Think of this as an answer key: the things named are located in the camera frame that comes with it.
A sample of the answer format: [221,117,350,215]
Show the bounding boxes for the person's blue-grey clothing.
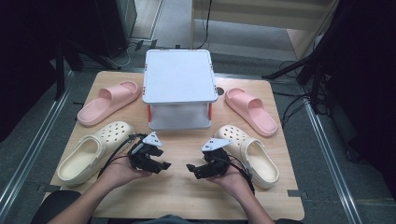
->
[134,214,220,224]

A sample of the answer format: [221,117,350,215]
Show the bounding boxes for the person's right hand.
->
[205,162,256,201]

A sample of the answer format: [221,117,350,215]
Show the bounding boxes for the black hanging cable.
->
[191,0,213,50]

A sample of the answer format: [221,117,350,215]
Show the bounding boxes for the grey tape strip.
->
[36,183,63,194]
[287,189,310,200]

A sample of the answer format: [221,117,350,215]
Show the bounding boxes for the person's left hand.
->
[98,155,153,191]

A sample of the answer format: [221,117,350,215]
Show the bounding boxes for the pink slide slipper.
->
[77,80,142,127]
[224,87,278,138]

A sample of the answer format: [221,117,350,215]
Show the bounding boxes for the hand-held gripper black cable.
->
[214,153,256,195]
[97,133,148,179]

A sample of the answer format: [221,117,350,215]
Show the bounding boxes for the right hand-held gripper black cable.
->
[214,153,256,195]

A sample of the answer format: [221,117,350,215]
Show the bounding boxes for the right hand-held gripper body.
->
[194,138,233,180]

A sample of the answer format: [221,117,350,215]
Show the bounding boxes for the cream perforated clog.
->
[56,120,137,188]
[214,124,280,190]

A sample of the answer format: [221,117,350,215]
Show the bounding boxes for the left hand-held gripper black cable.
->
[97,133,148,179]

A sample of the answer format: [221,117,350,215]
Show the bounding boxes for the light wooden bench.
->
[190,0,341,61]

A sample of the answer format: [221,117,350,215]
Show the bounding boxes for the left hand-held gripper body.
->
[127,131,163,173]

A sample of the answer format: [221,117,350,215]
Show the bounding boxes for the white floor cable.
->
[115,45,134,69]

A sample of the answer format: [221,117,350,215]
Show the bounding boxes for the black floor cables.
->
[272,60,314,129]

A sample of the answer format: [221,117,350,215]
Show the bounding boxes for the metal floor rail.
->
[0,70,76,216]
[302,99,363,224]

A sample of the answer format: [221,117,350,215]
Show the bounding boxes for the black tripod stand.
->
[261,46,331,115]
[54,38,122,101]

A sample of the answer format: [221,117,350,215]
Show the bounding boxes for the grey tray with orange trim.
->
[141,49,219,131]

